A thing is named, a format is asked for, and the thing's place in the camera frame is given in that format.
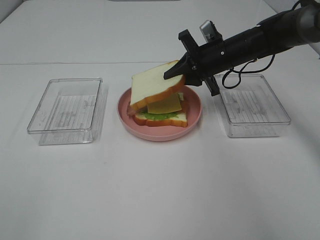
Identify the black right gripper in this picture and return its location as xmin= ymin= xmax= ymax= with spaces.
xmin=163 ymin=29 xmax=266 ymax=97

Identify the yellow cheese slice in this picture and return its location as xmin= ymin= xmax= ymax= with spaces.
xmin=147 ymin=93 xmax=182 ymax=114

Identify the white bread slice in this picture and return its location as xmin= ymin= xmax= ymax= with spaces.
xmin=132 ymin=111 xmax=188 ymax=128
xmin=130 ymin=60 xmax=186 ymax=111

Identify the green lettuce leaf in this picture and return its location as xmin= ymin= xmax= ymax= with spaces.
xmin=138 ymin=92 xmax=185 ymax=121

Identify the brown bacon strip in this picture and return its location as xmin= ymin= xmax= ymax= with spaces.
xmin=126 ymin=104 xmax=136 ymax=117

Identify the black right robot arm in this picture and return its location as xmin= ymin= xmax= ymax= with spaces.
xmin=163 ymin=0 xmax=320 ymax=96

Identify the pink round plate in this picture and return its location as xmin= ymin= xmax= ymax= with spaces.
xmin=117 ymin=86 xmax=202 ymax=142

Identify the right clear plastic container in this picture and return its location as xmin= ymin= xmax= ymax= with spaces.
xmin=213 ymin=74 xmax=291 ymax=138

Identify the clear plastic container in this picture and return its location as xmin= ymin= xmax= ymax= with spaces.
xmin=213 ymin=74 xmax=291 ymax=138
xmin=26 ymin=77 xmax=108 ymax=146

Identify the left clear plastic container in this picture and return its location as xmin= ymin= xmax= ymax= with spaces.
xmin=26 ymin=77 xmax=108 ymax=146

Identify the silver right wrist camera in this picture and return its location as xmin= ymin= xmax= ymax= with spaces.
xmin=199 ymin=20 xmax=223 ymax=43

